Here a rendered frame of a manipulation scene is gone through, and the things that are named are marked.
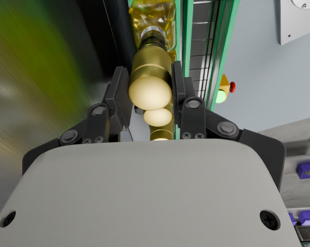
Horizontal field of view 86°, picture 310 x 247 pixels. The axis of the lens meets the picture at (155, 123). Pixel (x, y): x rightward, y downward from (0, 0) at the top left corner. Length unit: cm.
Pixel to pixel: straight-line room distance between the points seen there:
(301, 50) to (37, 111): 97
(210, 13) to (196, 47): 7
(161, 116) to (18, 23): 16
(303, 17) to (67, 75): 81
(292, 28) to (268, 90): 32
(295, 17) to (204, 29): 48
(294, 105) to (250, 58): 46
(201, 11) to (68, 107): 33
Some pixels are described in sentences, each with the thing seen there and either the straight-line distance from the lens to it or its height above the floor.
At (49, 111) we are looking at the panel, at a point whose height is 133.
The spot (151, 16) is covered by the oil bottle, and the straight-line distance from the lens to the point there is 21.
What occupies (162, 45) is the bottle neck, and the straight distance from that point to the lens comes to 17.
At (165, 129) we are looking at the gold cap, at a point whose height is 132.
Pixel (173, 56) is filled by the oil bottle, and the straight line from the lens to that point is 25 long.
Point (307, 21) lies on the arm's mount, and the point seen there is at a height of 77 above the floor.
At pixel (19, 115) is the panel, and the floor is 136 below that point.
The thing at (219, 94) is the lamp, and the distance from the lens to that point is 60.
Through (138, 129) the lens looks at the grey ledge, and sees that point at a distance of 66.
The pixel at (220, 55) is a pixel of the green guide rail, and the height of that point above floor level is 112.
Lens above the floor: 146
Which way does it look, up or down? 41 degrees down
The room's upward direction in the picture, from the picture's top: 178 degrees counter-clockwise
